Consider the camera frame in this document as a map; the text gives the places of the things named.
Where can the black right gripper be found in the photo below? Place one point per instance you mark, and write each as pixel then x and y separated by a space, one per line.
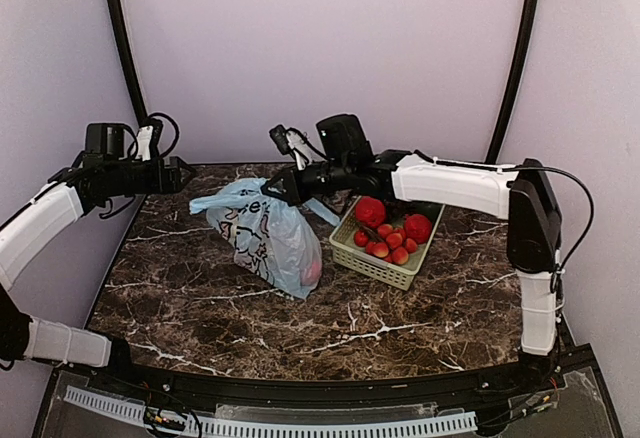
pixel 294 190

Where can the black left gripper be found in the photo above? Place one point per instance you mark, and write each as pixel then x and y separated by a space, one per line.
pixel 159 185

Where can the light blue printed plastic bag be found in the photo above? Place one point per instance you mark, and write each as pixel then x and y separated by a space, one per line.
pixel 270 238

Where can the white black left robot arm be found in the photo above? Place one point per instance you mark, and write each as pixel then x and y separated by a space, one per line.
pixel 70 195

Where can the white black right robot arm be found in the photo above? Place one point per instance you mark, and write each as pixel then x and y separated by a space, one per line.
pixel 521 195

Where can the fruits inside the bag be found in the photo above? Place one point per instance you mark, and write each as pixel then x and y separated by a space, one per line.
pixel 311 275

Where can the large red fruit left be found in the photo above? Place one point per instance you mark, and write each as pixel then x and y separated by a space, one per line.
pixel 370 212

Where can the large red fruit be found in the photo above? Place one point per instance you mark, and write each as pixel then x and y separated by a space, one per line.
pixel 370 212
pixel 418 228

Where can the large red fruit right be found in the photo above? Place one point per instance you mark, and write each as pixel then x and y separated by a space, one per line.
pixel 418 228

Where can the pale green perforated basket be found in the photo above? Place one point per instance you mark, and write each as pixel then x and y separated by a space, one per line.
pixel 348 254

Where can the dark purple grape bunch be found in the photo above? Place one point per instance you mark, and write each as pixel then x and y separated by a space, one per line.
pixel 395 209

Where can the bunch of small peaches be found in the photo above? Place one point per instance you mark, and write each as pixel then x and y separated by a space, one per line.
pixel 387 242

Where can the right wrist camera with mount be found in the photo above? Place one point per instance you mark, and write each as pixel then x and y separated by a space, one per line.
pixel 291 141

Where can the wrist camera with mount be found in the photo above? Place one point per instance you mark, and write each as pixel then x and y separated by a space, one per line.
pixel 291 141
pixel 147 140

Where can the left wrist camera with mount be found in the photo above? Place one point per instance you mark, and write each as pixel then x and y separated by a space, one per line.
pixel 147 140

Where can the black left corner frame post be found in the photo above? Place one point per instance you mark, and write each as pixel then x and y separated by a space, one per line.
pixel 126 60

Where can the black corner frame post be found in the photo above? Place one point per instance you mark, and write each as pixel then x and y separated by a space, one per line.
pixel 126 60
pixel 513 81

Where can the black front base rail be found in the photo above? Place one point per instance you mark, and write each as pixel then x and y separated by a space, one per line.
pixel 574 403

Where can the white slotted cable duct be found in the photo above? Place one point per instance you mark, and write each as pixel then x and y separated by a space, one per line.
pixel 132 413

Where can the black right corner frame post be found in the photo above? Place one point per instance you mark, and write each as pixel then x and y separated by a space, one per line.
pixel 513 81

